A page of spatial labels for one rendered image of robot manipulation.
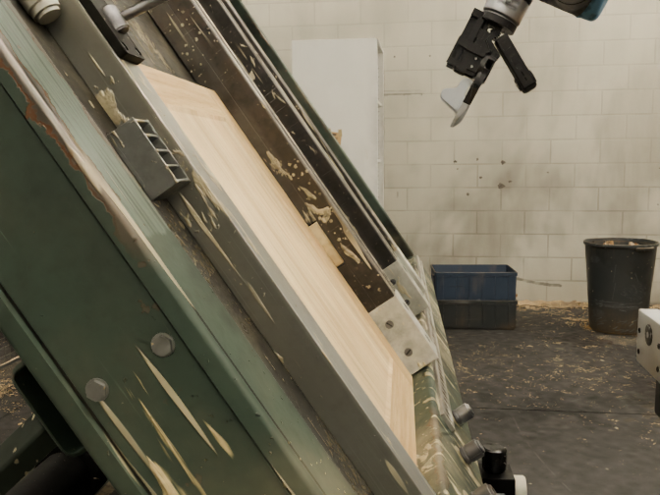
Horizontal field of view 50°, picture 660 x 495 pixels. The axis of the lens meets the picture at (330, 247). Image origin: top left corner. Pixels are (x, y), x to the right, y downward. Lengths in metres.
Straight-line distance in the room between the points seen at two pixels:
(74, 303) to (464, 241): 5.93
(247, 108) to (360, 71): 3.78
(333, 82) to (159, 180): 4.33
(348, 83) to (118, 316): 4.53
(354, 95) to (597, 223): 2.56
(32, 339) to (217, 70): 0.78
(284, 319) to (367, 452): 0.15
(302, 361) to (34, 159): 0.34
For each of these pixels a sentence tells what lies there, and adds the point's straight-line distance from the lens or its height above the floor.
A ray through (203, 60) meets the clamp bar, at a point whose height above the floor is 1.41.
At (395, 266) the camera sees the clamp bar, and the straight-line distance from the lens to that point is 1.57.
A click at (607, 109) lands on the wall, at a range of 6.45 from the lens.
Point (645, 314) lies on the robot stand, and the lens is 1.27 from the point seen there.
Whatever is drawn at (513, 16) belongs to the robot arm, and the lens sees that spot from 1.40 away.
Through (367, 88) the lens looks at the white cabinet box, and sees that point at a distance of 4.92.
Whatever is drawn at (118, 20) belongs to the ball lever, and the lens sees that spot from 0.74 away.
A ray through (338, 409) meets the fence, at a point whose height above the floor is 1.01.
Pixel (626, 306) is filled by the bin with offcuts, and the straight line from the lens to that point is 5.43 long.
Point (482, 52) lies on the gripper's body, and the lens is 1.38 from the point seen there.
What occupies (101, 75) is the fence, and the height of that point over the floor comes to 1.33.
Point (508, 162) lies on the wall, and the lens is 6.31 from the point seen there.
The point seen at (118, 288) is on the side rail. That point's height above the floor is 1.17.
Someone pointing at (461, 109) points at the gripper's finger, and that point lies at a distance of 1.38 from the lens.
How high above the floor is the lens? 1.25
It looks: 7 degrees down
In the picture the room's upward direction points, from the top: 1 degrees counter-clockwise
